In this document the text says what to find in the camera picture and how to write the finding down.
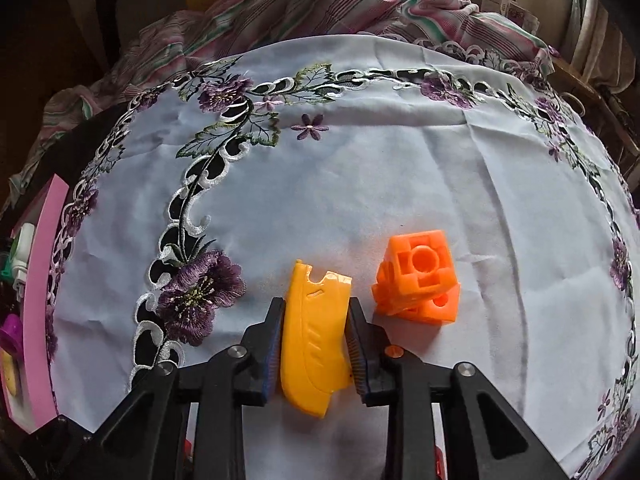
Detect purple and white packets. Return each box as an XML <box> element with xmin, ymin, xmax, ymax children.
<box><xmin>507</xmin><ymin>2</ymin><xmax>541</xmax><ymax>36</ymax></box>

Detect pink green striped sheet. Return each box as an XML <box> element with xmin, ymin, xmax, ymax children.
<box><xmin>7</xmin><ymin>0</ymin><xmax>556</xmax><ymax>196</ymax></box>

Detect orange plastic block toy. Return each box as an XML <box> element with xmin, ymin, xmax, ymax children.
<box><xmin>371</xmin><ymin>229</ymin><xmax>461</xmax><ymax>322</ymax></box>

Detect dark chair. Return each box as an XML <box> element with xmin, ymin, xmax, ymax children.
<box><xmin>95</xmin><ymin>0</ymin><xmax>128</xmax><ymax>68</ymax></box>

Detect yellow curved plastic puzzle piece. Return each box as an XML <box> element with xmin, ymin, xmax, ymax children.
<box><xmin>277</xmin><ymin>259</ymin><xmax>353</xmax><ymax>418</ymax></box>

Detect wooden desk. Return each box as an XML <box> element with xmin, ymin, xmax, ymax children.
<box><xmin>550</xmin><ymin>55</ymin><xmax>640</xmax><ymax>156</ymax></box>

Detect white embroidered floral tablecloth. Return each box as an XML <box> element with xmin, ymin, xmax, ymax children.
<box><xmin>42</xmin><ymin>35</ymin><xmax>633</xmax><ymax>480</ymax></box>

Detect magenta plastic spool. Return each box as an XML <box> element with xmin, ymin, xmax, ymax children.
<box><xmin>0</xmin><ymin>312</ymin><xmax>23</xmax><ymax>358</ymax></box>

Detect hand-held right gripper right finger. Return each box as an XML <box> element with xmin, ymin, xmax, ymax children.
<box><xmin>347</xmin><ymin>297</ymin><xmax>571</xmax><ymax>480</ymax></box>

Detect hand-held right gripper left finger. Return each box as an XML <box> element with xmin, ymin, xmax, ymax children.
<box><xmin>92</xmin><ymin>296</ymin><xmax>286</xmax><ymax>480</ymax></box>

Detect white and green cube toy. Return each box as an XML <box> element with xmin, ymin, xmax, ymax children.
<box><xmin>11</xmin><ymin>222</ymin><xmax>36</xmax><ymax>293</ymax></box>

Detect pink box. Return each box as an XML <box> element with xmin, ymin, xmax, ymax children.
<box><xmin>0</xmin><ymin>175</ymin><xmax>71</xmax><ymax>433</ymax></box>

